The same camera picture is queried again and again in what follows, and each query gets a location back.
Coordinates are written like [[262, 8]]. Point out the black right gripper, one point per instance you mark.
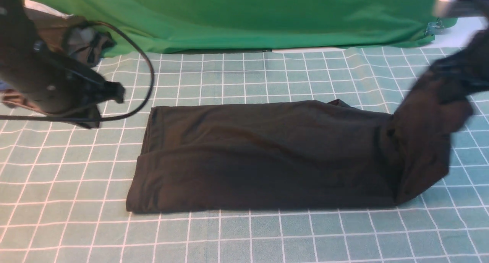
[[464, 73]]

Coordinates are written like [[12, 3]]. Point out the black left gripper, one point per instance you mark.
[[74, 92]]

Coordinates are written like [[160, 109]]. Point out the gray long sleeve shirt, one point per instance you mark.
[[298, 155]]

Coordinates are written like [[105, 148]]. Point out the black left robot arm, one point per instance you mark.
[[23, 61]]

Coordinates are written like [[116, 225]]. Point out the dark gray crumpled shirt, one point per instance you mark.
[[52, 30]]

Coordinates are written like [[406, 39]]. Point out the metal binder clip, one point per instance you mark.
[[435, 28]]

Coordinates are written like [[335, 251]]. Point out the white cloth behind pile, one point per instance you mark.
[[37, 6]]

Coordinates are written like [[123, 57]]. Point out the green grid tablecloth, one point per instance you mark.
[[63, 188]]

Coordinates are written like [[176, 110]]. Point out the green backdrop cloth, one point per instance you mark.
[[170, 26]]

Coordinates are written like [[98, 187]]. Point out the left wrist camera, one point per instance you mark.
[[79, 42]]

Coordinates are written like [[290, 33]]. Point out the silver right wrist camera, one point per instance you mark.
[[460, 8]]

